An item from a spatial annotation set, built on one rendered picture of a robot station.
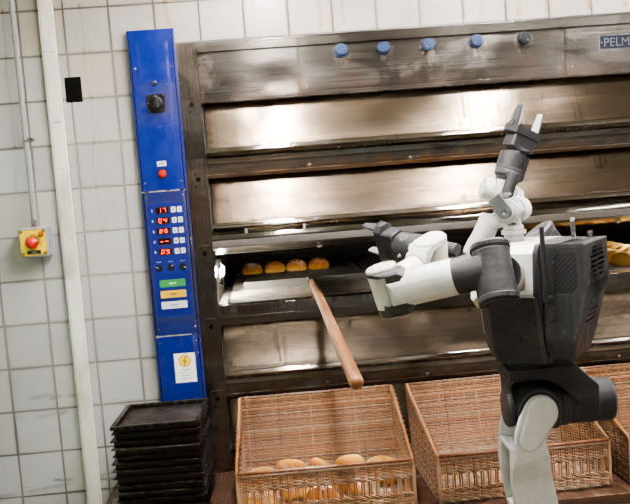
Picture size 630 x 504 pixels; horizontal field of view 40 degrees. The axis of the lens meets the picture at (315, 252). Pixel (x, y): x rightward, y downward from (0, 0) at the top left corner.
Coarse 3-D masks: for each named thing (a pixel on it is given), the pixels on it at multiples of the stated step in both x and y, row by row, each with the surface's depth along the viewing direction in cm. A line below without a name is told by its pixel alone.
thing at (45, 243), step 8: (24, 232) 296; (32, 232) 296; (48, 232) 299; (24, 240) 296; (40, 240) 297; (48, 240) 298; (24, 248) 297; (40, 248) 297; (48, 248) 298; (24, 256) 297; (32, 256) 297; (40, 256) 298
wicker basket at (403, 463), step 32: (256, 416) 309; (288, 416) 309; (320, 416) 309; (352, 416) 310; (384, 416) 310; (256, 448) 307; (288, 448) 307; (320, 448) 307; (352, 448) 308; (384, 448) 308; (256, 480) 265; (288, 480) 266; (320, 480) 266; (352, 480) 267
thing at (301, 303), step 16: (624, 272) 318; (224, 304) 313; (240, 304) 310; (256, 304) 310; (272, 304) 311; (288, 304) 311; (304, 304) 311; (336, 304) 312; (352, 304) 312; (368, 304) 313
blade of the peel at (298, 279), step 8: (320, 272) 390; (328, 272) 388; (336, 272) 386; (344, 272) 383; (352, 272) 381; (360, 272) 379; (248, 280) 381; (256, 280) 379; (264, 280) 376; (272, 280) 354; (280, 280) 354; (288, 280) 354; (296, 280) 354; (304, 280) 355; (320, 280) 355; (328, 280) 355; (336, 280) 355; (344, 280) 355; (352, 280) 356; (248, 288) 354
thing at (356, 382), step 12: (312, 288) 321; (324, 300) 285; (324, 312) 261; (336, 324) 239; (336, 336) 220; (336, 348) 210; (348, 348) 208; (348, 360) 191; (348, 372) 182; (360, 384) 176
